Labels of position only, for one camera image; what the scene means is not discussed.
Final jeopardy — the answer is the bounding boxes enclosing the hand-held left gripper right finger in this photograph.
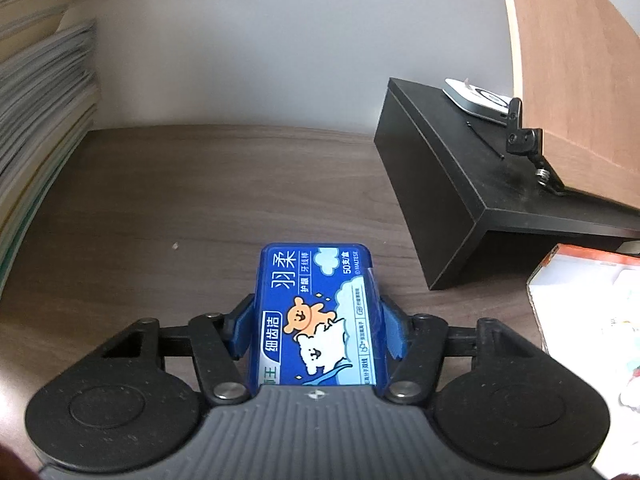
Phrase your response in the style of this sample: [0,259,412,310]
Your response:
[377,294,548,406]

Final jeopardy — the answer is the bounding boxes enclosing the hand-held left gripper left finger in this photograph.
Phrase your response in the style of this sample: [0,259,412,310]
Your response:
[100,294,256,407]

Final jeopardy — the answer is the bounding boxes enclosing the blue floss box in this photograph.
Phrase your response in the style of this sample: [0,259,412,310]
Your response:
[248,242,387,391]

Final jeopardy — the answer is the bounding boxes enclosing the orange and white cardboard box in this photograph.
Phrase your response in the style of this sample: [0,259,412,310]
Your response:
[526,242,640,480]

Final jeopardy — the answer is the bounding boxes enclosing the black monitor riser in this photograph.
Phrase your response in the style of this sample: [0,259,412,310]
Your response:
[373,77,640,292]

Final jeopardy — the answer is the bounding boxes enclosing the thin black pin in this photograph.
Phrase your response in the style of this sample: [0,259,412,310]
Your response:
[465,121,504,162]

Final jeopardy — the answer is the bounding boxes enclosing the black board clip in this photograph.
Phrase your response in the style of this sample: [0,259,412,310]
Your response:
[504,97,568,197]

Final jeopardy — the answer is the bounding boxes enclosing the white flat gadget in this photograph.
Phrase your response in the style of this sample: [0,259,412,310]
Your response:
[442,77,517,126]

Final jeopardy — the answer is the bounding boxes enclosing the stack of books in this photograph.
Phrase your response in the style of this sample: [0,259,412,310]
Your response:
[0,0,99,306]

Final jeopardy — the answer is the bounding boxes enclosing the wooden drawing board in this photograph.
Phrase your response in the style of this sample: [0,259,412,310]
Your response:
[496,0,640,211]

